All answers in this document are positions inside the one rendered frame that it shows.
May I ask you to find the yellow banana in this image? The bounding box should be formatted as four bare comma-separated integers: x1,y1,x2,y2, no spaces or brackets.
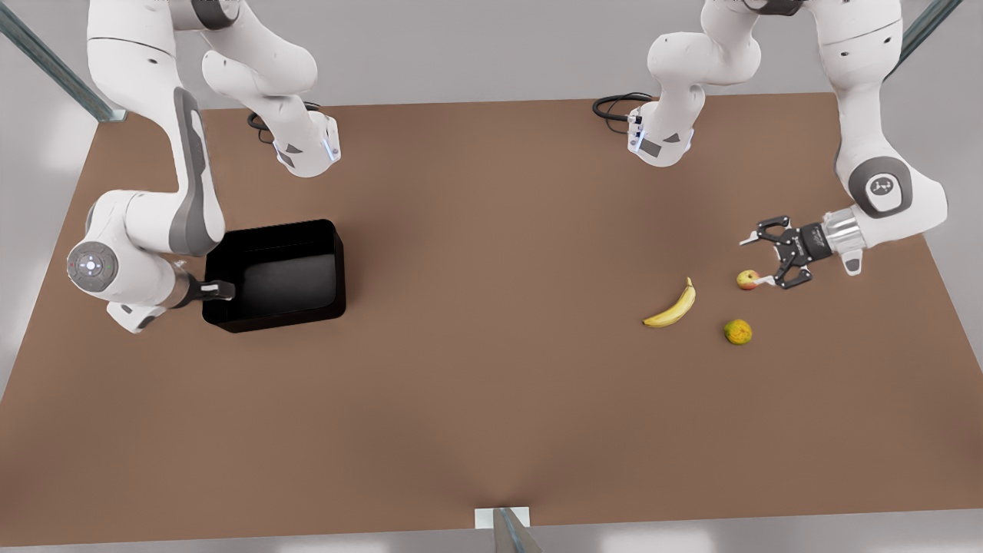
642,276,698,329

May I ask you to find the black cable loop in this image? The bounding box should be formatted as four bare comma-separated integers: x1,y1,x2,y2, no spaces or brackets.
247,101,323,144
592,92,655,136

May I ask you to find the silver frame post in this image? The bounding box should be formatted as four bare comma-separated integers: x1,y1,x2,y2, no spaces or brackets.
0,0,128,124
474,506,543,553
883,0,965,82

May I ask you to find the black storage box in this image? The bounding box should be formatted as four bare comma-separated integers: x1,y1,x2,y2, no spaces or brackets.
201,219,347,334

